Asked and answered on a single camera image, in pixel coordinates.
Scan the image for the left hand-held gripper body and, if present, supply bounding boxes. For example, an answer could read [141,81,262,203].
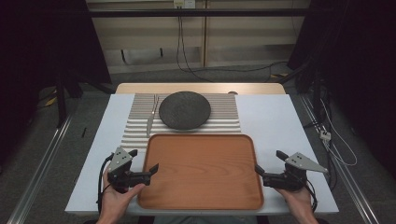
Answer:
[106,147,152,194]

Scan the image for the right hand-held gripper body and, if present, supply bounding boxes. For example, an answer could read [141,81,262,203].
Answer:
[262,151,330,192]

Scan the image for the person's right hand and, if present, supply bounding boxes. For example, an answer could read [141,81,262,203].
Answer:
[275,186,316,220]

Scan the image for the person's left hand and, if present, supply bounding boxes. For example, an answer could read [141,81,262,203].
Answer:
[97,165,147,221]

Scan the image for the white table board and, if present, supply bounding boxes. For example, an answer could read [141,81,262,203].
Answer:
[64,93,340,217]

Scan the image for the silver metal fork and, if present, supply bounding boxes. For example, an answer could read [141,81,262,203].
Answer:
[146,93,161,139]

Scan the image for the brown wooden tray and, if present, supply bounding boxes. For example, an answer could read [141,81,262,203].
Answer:
[136,133,265,211]

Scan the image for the dark grey round plate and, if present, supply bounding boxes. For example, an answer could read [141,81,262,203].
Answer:
[158,91,212,132]

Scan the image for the beige ribbed placemat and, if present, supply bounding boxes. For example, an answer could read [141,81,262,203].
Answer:
[119,91,243,154]

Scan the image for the light wooden table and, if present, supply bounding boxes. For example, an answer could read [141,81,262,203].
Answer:
[114,81,287,95]

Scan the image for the person's grey clothing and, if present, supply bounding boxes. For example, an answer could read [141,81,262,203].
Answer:
[152,215,259,224]

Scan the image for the black metal stand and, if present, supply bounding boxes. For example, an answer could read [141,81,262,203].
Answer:
[54,69,84,129]

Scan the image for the black curtain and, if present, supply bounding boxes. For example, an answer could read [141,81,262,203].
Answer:
[286,0,396,171]
[0,0,112,175]

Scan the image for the black horizontal bar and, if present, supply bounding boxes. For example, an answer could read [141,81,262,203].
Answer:
[88,7,313,19]

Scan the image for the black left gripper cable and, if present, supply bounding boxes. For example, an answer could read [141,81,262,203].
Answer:
[96,152,116,215]

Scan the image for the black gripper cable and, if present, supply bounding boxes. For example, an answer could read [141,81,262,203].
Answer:
[303,180,318,213]
[96,152,116,215]

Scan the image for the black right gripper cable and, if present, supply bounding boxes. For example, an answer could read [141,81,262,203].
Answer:
[303,180,318,213]

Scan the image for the aluminium floor rail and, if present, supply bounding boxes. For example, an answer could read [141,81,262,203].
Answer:
[6,113,75,224]
[299,94,381,224]

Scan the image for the white floor cable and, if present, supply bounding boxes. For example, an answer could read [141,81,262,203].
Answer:
[319,98,359,167]

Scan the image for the black floor cable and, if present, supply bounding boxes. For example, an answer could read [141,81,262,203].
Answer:
[186,60,289,84]

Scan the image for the black hanging wall cables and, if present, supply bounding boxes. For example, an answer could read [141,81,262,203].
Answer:
[175,6,216,84]

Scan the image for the white wall socket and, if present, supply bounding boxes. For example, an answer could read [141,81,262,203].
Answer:
[173,0,197,9]

